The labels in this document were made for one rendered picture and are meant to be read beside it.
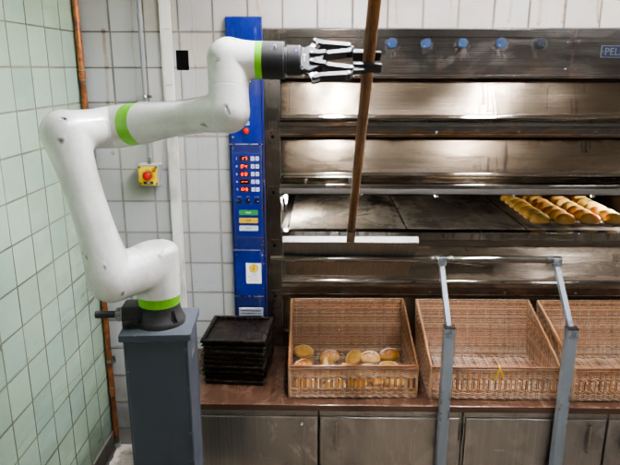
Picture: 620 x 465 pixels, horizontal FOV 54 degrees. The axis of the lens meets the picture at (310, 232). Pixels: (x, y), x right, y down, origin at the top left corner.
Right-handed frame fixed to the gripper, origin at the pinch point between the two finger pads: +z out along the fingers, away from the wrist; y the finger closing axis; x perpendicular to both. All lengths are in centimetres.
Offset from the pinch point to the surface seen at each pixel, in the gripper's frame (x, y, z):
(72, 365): -148, 44, -119
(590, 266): -153, -10, 120
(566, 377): -126, 50, 89
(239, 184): -126, -37, -49
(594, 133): -112, -58, 113
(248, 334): -147, 29, -42
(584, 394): -141, 53, 101
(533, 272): -155, -7, 93
